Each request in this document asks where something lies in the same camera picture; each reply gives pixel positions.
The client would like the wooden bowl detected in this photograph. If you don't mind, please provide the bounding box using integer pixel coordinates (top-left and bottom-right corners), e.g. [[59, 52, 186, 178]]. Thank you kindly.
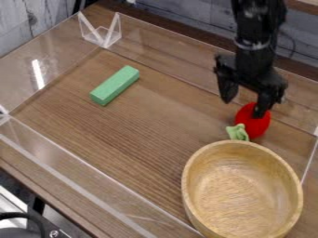
[[182, 140, 304, 238]]

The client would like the red plush radish toy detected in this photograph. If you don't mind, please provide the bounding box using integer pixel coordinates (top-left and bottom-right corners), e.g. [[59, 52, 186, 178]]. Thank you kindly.
[[226, 102, 272, 141]]

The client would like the black cable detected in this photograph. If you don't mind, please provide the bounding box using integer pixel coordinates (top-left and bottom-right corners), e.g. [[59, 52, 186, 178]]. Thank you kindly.
[[0, 211, 43, 238]]

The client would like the green rectangular block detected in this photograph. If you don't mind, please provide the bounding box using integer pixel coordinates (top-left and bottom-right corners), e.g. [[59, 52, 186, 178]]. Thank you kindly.
[[90, 65, 139, 106]]

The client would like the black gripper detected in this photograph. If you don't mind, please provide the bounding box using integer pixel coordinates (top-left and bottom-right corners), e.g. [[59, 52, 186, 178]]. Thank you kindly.
[[214, 54, 289, 119]]

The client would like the black metal clamp base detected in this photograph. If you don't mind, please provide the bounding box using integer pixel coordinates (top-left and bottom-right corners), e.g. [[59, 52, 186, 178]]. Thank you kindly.
[[27, 216, 90, 238]]

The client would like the clear acrylic enclosure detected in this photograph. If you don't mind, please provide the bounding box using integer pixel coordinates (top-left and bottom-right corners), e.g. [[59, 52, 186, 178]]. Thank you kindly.
[[0, 10, 318, 238]]

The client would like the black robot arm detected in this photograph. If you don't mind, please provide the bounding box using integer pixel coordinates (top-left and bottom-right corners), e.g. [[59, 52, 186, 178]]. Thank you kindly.
[[214, 0, 289, 119]]

